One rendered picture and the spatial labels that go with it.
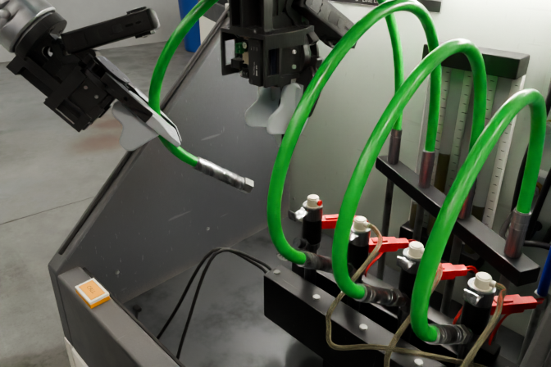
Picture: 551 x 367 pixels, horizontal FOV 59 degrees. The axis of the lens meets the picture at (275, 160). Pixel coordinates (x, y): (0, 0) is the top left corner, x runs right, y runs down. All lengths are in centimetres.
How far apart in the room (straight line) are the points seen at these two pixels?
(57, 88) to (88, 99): 4
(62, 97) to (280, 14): 27
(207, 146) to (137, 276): 27
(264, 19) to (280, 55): 4
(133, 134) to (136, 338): 28
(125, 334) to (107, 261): 21
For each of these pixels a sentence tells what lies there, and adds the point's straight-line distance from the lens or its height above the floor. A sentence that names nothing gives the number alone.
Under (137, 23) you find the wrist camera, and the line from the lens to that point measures 62.
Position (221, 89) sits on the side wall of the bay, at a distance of 91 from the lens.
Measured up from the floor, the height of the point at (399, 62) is 127.
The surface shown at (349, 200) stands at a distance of 43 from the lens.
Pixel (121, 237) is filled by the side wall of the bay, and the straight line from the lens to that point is 89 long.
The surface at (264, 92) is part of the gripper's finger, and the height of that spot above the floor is 127.
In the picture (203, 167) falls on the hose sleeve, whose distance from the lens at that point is 67.
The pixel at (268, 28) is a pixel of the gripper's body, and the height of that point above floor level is 135.
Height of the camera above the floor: 144
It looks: 25 degrees down
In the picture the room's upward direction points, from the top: straight up
